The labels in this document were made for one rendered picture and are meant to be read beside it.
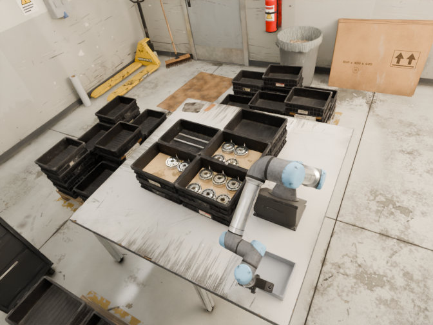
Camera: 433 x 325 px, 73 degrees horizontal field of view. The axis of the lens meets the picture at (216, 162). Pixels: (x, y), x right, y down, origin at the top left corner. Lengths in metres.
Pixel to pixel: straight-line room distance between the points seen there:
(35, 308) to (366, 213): 2.61
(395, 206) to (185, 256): 1.95
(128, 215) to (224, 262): 0.77
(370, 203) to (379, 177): 0.35
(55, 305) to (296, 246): 1.55
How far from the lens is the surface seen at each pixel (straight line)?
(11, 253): 2.72
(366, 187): 3.09
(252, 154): 2.09
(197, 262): 1.79
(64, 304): 2.26
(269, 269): 1.72
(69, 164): 3.12
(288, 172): 1.30
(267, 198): 1.70
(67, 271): 3.03
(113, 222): 2.14
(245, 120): 2.41
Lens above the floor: 2.27
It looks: 44 degrees down
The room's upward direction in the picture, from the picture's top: 11 degrees counter-clockwise
